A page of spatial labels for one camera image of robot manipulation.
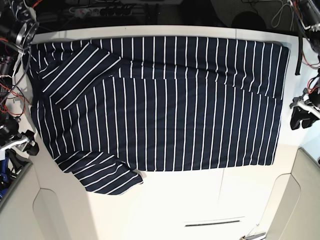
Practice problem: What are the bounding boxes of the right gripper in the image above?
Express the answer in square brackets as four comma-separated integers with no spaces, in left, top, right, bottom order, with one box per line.
[0,130,40,156]

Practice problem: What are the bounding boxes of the beige right side panel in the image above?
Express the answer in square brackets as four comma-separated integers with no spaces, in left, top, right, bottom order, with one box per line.
[254,148,320,240]

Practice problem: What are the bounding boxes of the metal clip at edge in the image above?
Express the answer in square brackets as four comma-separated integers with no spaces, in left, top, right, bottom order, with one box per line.
[239,223,267,240]

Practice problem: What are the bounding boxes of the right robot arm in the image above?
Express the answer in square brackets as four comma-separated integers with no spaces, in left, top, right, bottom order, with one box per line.
[0,0,39,156]

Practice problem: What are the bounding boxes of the grey bin with blue items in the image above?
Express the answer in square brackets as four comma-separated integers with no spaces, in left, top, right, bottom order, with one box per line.
[0,149,32,200]

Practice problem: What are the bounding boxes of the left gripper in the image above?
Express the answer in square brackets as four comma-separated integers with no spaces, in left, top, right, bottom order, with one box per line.
[289,87,320,131]

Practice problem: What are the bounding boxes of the navy white striped T-shirt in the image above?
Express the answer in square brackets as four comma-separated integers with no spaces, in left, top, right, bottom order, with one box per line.
[26,36,290,195]

